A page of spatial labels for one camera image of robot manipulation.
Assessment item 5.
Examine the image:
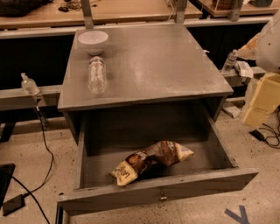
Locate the grey cabinet with counter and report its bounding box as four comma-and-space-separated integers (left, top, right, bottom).
58, 24, 233, 140

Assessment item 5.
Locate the black floor cable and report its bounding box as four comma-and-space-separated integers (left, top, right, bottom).
10, 106, 55, 224

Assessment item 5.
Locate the grey open top drawer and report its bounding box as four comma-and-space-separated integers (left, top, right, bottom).
58, 101, 258, 215

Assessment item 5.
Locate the wooden table left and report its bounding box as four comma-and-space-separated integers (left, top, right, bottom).
0, 0, 203, 31

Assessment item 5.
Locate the small water bottle right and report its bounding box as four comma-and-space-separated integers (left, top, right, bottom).
221, 49, 237, 75

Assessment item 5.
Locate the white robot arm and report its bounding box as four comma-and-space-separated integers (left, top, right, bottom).
237, 10, 280, 127

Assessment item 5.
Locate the wooden table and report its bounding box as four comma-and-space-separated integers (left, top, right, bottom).
196, 0, 280, 18
0, 0, 203, 31

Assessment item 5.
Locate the brown yellow chip bag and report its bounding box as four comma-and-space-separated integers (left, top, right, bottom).
110, 141, 194, 186

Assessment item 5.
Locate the black cables right floor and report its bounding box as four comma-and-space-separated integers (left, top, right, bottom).
248, 106, 280, 150

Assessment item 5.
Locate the white bowl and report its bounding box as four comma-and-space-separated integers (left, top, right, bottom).
78, 31, 109, 55

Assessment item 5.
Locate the small clear bottle left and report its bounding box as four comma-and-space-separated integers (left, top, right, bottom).
21, 73, 40, 95

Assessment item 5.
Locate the white block on floor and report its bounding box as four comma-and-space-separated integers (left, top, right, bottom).
223, 106, 241, 118

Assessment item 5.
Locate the wooden table right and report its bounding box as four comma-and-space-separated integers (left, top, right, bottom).
196, 0, 280, 18

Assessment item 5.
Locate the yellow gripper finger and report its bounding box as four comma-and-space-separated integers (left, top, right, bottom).
250, 73, 280, 113
242, 106, 270, 128

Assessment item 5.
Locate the black power adapter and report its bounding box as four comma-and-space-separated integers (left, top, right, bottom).
3, 194, 25, 216

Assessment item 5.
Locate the black object floor left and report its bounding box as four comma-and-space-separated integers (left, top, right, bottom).
0, 164, 16, 209

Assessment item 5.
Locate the white packet on rail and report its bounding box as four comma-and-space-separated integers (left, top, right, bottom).
234, 60, 254, 78

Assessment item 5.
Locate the clear plastic bottle lying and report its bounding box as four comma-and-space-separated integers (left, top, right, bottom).
88, 56, 108, 95

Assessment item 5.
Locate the small drawer knob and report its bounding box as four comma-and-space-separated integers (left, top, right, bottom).
159, 192, 167, 201

